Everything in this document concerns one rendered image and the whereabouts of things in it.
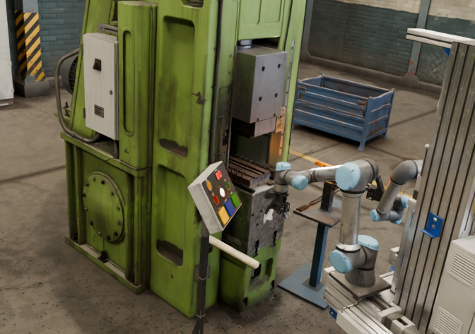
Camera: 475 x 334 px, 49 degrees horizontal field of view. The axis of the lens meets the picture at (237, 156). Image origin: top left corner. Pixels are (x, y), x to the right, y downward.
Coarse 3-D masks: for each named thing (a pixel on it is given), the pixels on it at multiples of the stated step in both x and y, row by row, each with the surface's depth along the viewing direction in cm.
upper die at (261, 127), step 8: (232, 120) 322; (240, 120) 317; (264, 120) 315; (272, 120) 321; (232, 128) 323; (240, 128) 318; (248, 128) 314; (256, 128) 311; (264, 128) 318; (272, 128) 324
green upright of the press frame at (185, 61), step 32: (160, 0) 297; (192, 0) 281; (224, 0) 279; (160, 32) 303; (192, 32) 293; (224, 32) 286; (160, 64) 309; (192, 64) 298; (224, 64) 294; (160, 96) 317; (192, 96) 296; (224, 96) 302; (160, 128) 324; (192, 128) 302; (224, 128) 312; (160, 160) 328; (192, 160) 308; (224, 160) 321; (160, 192) 342; (160, 224) 351; (192, 224) 321; (160, 256) 353; (192, 256) 329; (160, 288) 360; (192, 288) 337
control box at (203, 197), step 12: (216, 168) 283; (204, 180) 267; (216, 180) 279; (228, 180) 292; (192, 192) 265; (204, 192) 263; (216, 192) 274; (228, 192) 287; (204, 204) 265; (216, 204) 269; (240, 204) 296; (204, 216) 268; (216, 216) 266; (228, 216) 278; (216, 228) 268
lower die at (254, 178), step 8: (240, 160) 350; (240, 168) 338; (248, 168) 336; (256, 168) 337; (232, 176) 333; (240, 176) 329; (248, 176) 330; (256, 176) 328; (264, 176) 334; (248, 184) 325; (256, 184) 329
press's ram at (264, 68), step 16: (240, 48) 310; (256, 48) 315; (240, 64) 300; (256, 64) 293; (272, 64) 304; (240, 80) 303; (256, 80) 298; (272, 80) 309; (240, 96) 306; (256, 96) 302; (272, 96) 314; (240, 112) 309; (256, 112) 307; (272, 112) 319
